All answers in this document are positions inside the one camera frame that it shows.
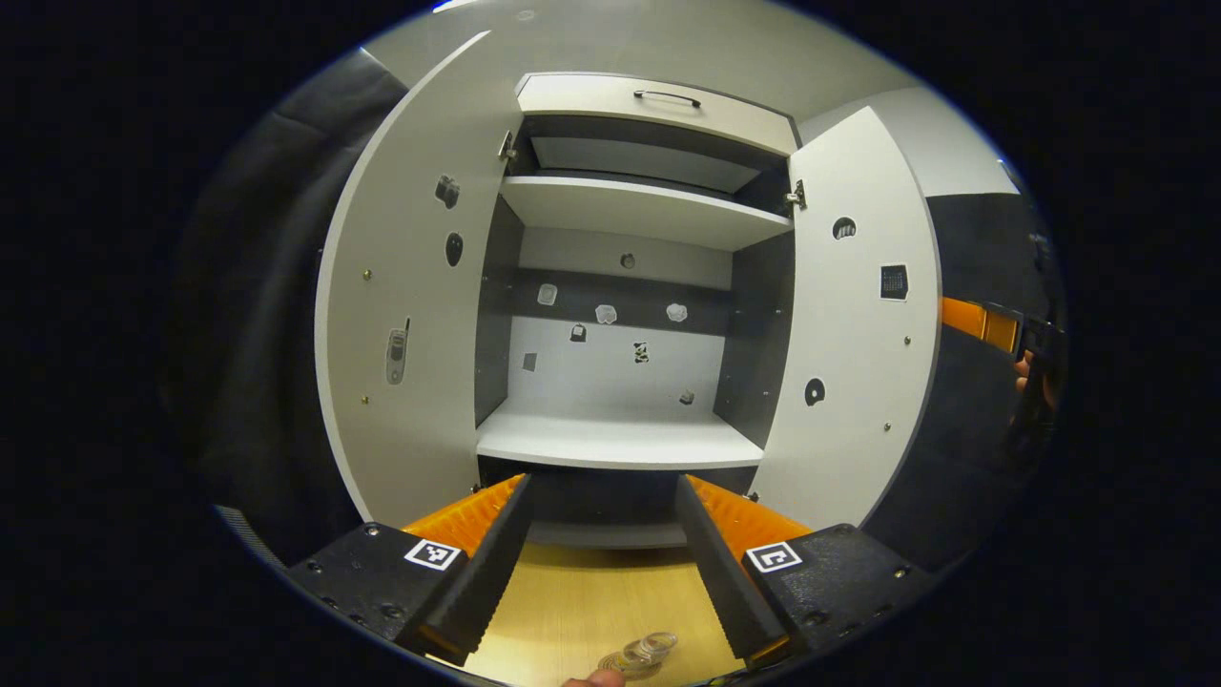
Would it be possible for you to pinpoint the clear glass bottle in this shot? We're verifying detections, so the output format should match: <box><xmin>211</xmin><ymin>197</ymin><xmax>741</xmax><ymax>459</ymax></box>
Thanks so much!
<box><xmin>618</xmin><ymin>630</ymin><xmax>680</xmax><ymax>669</ymax></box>

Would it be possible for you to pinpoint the white cabinet shelf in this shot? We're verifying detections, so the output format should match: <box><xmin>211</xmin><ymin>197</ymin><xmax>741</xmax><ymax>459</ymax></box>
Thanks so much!
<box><xmin>530</xmin><ymin>136</ymin><xmax>764</xmax><ymax>195</ymax></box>
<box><xmin>499</xmin><ymin>175</ymin><xmax>795</xmax><ymax>252</ymax></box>

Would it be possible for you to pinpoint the white and grey cabinet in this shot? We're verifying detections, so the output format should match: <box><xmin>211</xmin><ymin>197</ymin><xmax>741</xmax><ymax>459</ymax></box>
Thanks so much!
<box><xmin>474</xmin><ymin>72</ymin><xmax>802</xmax><ymax>550</ymax></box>

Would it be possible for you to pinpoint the round clear coaster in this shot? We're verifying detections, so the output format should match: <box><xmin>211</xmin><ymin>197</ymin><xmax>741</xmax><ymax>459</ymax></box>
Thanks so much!
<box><xmin>596</xmin><ymin>649</ymin><xmax>664</xmax><ymax>680</ymax></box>

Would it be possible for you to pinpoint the white cabinet drawer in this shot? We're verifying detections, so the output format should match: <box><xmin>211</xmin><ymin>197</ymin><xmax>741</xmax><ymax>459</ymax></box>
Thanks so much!
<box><xmin>515</xmin><ymin>73</ymin><xmax>800</xmax><ymax>156</ymax></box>

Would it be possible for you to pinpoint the grey woven strap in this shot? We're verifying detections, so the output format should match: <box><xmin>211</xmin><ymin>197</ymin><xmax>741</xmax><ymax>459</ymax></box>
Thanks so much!
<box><xmin>212</xmin><ymin>504</ymin><xmax>289</xmax><ymax>571</ymax></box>

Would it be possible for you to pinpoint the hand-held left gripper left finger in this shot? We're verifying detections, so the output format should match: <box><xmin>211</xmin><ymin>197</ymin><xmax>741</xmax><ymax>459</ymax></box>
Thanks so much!
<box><xmin>286</xmin><ymin>473</ymin><xmax>533</xmax><ymax>667</ymax></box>

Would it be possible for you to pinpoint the white cabinet door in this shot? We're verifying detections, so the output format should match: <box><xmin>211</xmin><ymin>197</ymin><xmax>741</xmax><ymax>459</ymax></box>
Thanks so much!
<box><xmin>315</xmin><ymin>29</ymin><xmax>526</xmax><ymax>531</ymax></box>
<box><xmin>754</xmin><ymin>105</ymin><xmax>945</xmax><ymax>531</ymax></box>

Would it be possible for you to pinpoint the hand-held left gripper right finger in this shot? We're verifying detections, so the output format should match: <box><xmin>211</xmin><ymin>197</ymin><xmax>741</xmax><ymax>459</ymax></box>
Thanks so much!
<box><xmin>675</xmin><ymin>474</ymin><xmax>936</xmax><ymax>669</ymax></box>

